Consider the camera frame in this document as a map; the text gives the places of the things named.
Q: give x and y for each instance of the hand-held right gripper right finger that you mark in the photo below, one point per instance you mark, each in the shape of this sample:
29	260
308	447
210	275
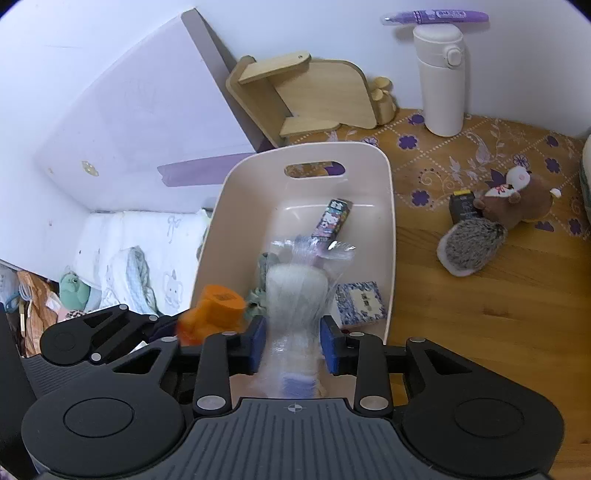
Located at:
330	346

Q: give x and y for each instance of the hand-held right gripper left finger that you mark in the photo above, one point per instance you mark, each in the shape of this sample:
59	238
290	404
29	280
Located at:
257	346

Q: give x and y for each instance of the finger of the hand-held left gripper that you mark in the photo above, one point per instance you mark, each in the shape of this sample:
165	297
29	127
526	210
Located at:
134	323

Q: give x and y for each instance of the blue patterned tissue pack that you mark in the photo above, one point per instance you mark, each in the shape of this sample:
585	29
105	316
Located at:
361	303

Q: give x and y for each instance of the orange small box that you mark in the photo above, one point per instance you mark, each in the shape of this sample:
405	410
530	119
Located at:
214	311

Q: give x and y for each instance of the plastic-wrapped white pack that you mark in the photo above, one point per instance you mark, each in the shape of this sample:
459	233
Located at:
295	300

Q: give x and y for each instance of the long dark patterned box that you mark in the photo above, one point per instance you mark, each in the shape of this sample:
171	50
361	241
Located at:
330	220

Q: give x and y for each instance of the cream plastic container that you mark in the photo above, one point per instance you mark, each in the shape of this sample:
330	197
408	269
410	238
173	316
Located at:
369	194

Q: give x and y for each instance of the orange patterned bag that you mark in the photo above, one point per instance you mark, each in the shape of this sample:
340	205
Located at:
37	300

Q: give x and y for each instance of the green plush toy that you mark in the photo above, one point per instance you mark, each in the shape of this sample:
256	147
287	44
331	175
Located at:
73	291

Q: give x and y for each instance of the white bedding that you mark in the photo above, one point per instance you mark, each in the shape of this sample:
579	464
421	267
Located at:
161	249

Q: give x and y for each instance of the grey hedgehog plush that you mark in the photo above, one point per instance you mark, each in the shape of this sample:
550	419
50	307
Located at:
471	244

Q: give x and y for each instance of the small black box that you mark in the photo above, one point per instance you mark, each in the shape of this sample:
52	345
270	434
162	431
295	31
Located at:
461	207

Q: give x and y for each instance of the white and purple board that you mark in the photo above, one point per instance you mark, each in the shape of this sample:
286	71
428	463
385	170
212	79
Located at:
129	110

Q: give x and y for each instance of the floral table mat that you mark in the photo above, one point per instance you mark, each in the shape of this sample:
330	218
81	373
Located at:
438	157

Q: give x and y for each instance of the brown plush toy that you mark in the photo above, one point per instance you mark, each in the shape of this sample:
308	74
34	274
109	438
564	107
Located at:
521	196

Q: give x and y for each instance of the small wooden figurine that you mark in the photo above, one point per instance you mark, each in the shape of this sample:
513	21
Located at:
383	104

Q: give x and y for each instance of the wooden stand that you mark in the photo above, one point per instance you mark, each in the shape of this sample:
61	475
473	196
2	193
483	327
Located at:
323	92

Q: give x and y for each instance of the white thermos bottle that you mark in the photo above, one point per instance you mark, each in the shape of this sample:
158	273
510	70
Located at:
438	83

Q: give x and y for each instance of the purple marker pen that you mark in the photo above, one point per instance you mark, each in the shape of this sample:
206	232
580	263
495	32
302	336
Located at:
434	16

